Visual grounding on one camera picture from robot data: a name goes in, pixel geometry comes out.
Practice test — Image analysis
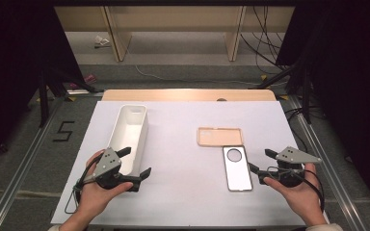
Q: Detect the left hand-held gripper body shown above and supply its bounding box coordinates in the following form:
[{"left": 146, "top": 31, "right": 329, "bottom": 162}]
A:
[{"left": 91, "top": 147, "right": 142, "bottom": 193}]

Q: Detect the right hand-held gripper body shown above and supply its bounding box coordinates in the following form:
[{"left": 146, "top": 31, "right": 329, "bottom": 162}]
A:
[{"left": 257, "top": 146, "right": 323, "bottom": 189}]

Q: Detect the white plastic storage bin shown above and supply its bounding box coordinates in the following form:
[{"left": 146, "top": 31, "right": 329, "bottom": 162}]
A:
[{"left": 106, "top": 104, "right": 149, "bottom": 177}]

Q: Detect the beige phone case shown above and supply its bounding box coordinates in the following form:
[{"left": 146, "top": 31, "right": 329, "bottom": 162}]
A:
[{"left": 197, "top": 126, "right": 245, "bottom": 148}]

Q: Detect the person's left hand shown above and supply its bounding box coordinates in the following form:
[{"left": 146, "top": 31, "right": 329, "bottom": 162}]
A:
[{"left": 76, "top": 149, "right": 134, "bottom": 222}]

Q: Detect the person's right hand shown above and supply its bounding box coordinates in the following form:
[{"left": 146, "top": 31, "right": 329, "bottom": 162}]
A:
[{"left": 263, "top": 163, "right": 327, "bottom": 226}]

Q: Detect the white table cover sheet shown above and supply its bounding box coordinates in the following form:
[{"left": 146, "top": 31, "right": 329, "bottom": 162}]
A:
[{"left": 50, "top": 100, "right": 330, "bottom": 227}]

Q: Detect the black metal stand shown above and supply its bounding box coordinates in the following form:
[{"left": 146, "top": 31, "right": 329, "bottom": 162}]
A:
[
  {"left": 38, "top": 64, "right": 105, "bottom": 128},
  {"left": 256, "top": 57, "right": 312, "bottom": 124}
]

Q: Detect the pink packet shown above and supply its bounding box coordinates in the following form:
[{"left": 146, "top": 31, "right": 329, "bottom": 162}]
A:
[{"left": 68, "top": 73, "right": 97, "bottom": 90}]

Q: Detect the wooden table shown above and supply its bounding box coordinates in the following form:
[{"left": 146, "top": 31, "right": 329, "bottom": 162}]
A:
[{"left": 101, "top": 89, "right": 278, "bottom": 102}]

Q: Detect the black curtain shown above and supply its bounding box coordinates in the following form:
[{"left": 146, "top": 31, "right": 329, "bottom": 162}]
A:
[
  {"left": 0, "top": 0, "right": 85, "bottom": 167},
  {"left": 276, "top": 0, "right": 370, "bottom": 219}
]

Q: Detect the crumpled white paper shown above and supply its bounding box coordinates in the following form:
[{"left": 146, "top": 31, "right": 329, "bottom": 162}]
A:
[{"left": 93, "top": 35, "right": 111, "bottom": 49}]

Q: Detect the wooden shelf unit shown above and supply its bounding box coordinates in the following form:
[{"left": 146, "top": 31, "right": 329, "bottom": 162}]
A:
[{"left": 54, "top": 5, "right": 295, "bottom": 63}]

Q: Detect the black floor cable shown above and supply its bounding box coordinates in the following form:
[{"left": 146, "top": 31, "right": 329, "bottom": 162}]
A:
[{"left": 283, "top": 105, "right": 309, "bottom": 163}]

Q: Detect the left hand-held gripper cable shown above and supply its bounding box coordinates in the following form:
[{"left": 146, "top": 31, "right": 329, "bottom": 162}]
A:
[{"left": 65, "top": 153, "right": 105, "bottom": 215}]

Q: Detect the hand-held gripper cable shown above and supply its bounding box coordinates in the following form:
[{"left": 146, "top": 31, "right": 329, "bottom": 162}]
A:
[
  {"left": 266, "top": 166, "right": 326, "bottom": 213},
  {"left": 65, "top": 153, "right": 105, "bottom": 215}
]

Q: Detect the aluminium floor rail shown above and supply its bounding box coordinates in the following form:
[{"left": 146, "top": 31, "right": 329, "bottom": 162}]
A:
[
  {"left": 0, "top": 95, "right": 66, "bottom": 231},
  {"left": 287, "top": 94, "right": 367, "bottom": 231}
]

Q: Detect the right hand-held gripper cable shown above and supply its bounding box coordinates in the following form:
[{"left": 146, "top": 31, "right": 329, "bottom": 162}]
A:
[{"left": 266, "top": 166, "right": 326, "bottom": 213}]

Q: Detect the white floor cable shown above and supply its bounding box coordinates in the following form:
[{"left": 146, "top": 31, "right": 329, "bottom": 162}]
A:
[{"left": 135, "top": 65, "right": 261, "bottom": 87}]

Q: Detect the bundle of black cables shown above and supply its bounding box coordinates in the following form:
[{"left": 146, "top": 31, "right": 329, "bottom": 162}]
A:
[{"left": 240, "top": 6, "right": 290, "bottom": 75}]

